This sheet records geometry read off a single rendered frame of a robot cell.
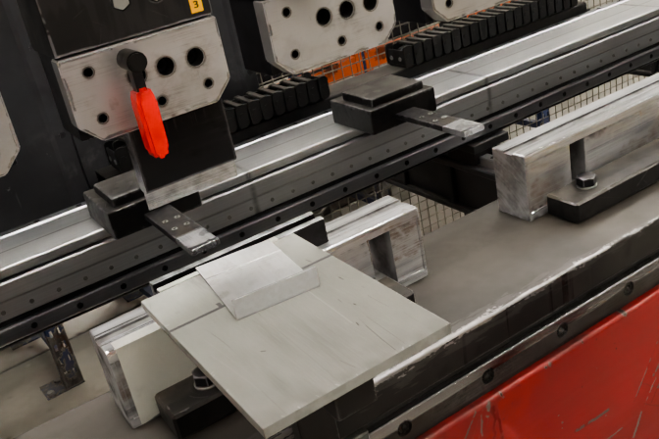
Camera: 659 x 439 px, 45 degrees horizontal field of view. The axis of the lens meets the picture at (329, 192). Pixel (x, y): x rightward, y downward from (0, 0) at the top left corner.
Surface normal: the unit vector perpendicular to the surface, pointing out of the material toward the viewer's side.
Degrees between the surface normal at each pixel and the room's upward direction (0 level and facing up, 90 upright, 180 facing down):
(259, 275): 0
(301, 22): 90
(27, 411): 0
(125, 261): 90
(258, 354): 0
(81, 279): 90
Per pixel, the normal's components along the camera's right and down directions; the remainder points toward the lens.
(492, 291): -0.19, -0.90
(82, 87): 0.53, 0.24
